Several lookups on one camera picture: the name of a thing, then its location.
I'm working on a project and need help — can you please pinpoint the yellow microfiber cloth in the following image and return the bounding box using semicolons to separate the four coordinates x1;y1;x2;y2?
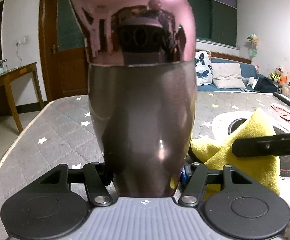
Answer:
190;107;281;202

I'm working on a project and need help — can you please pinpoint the pink metallic thermos bottle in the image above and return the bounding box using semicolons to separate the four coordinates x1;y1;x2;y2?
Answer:
69;0;197;198

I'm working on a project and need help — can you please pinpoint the grey star-patterned mattress cover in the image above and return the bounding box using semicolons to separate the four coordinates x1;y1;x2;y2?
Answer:
0;92;290;239

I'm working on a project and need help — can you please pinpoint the stuffed toy pile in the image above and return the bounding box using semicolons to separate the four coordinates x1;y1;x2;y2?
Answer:
268;68;288;87

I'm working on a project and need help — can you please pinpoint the blue sofa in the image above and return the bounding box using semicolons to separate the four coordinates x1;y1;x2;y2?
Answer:
197;58;278;93

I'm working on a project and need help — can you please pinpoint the grey cushion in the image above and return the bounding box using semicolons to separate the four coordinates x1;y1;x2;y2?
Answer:
212;63;246;89

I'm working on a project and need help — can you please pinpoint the butterfly-patterned pillow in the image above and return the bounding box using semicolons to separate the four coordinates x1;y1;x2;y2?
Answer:
194;50;212;86

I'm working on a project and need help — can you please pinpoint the brown wooden door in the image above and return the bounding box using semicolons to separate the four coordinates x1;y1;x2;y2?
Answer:
39;0;88;101

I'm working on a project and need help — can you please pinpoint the brown wooden side table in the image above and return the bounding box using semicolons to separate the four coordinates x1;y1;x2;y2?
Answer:
0;62;45;133

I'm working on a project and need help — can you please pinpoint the dark green window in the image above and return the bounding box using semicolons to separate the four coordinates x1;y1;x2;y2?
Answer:
188;0;237;47

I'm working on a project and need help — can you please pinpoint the white wall socket with cable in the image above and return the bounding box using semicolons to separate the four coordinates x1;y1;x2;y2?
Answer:
15;36;26;67

